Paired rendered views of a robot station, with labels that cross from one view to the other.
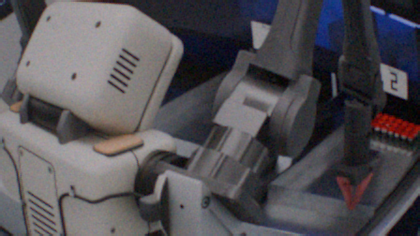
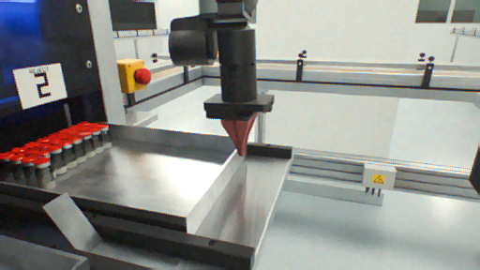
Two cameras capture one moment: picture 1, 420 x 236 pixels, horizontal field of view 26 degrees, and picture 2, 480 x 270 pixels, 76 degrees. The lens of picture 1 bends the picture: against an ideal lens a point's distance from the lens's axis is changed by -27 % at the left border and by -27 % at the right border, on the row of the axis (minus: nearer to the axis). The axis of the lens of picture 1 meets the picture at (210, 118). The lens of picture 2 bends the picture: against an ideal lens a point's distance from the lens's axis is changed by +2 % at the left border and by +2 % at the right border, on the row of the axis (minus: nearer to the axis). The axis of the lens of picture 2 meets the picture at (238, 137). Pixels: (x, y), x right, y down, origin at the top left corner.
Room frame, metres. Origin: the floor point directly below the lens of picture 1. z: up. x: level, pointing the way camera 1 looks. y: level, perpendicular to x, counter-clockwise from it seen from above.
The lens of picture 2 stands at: (1.72, 0.20, 1.12)
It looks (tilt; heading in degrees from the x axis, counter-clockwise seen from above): 21 degrees down; 248
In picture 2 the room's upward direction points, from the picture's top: straight up
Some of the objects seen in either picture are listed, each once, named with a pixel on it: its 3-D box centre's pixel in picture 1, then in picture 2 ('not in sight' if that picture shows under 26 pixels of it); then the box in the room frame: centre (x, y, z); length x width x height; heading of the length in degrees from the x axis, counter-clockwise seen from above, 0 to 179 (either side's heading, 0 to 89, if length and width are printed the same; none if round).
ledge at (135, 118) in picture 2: not in sight; (122, 120); (1.72, -0.64, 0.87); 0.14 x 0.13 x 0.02; 141
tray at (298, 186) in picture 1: (367, 164); (127, 163); (1.72, -0.29, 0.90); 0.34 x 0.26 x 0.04; 141
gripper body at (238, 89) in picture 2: (357, 149); (238, 86); (1.55, -0.24, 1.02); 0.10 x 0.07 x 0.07; 141
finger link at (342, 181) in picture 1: (356, 184); (233, 128); (1.55, -0.25, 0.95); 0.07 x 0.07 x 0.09; 51
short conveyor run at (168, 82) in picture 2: not in sight; (145, 82); (1.63, -0.91, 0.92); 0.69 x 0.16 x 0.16; 51
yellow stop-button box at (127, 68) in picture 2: not in sight; (126, 75); (1.70, -0.60, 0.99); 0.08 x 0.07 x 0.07; 141
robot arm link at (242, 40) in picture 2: (359, 113); (232, 46); (1.56, -0.24, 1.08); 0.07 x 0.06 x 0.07; 146
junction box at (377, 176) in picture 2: not in sight; (378, 176); (0.75, -0.64, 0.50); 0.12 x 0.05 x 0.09; 141
